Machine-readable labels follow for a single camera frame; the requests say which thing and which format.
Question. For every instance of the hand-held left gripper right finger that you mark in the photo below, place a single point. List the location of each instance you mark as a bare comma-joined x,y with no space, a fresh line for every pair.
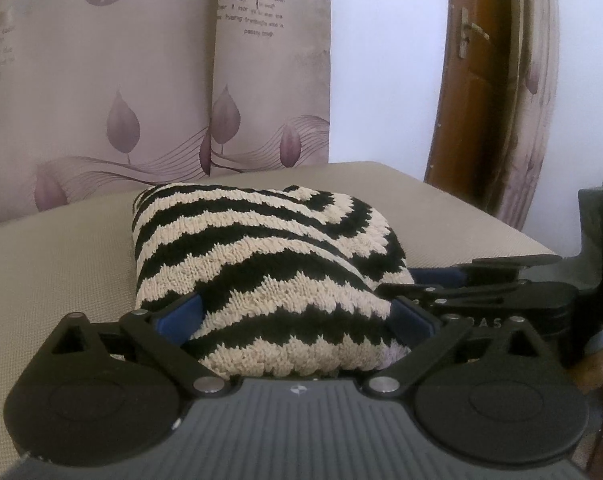
414,318

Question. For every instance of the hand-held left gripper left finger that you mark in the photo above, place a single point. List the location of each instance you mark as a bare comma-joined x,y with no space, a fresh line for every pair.
181,319

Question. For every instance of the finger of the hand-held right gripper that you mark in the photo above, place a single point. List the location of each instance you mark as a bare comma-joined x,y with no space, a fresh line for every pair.
501,264
431,290

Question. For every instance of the black white striped knit sweater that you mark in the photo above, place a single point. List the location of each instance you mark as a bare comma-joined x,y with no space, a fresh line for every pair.
261,260

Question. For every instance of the brown wooden door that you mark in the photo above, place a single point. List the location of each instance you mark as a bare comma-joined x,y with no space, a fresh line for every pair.
474,110

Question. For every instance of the leaf print curtain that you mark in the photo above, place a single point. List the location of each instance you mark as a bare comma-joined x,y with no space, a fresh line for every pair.
106,60
529,110

